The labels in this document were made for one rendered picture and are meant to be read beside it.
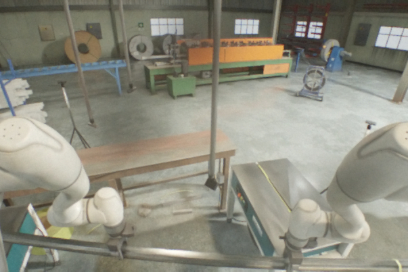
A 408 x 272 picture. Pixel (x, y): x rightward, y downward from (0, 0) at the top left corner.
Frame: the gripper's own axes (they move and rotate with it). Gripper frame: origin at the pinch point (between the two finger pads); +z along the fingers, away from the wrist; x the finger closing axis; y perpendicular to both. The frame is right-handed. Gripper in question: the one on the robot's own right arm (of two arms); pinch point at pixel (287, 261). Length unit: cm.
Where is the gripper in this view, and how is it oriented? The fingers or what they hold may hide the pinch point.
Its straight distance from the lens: 122.3
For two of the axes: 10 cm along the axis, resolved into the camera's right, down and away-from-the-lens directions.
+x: -0.7, 4.8, -8.8
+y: -10.0, -0.4, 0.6
